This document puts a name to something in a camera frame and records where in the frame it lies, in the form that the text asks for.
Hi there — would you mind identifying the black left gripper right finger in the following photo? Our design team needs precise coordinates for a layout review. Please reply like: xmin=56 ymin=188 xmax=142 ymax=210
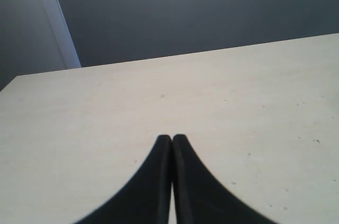
xmin=172 ymin=134 xmax=274 ymax=223

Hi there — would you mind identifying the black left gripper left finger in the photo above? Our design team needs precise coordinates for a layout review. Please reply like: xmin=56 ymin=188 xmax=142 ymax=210
xmin=78 ymin=135 xmax=171 ymax=223

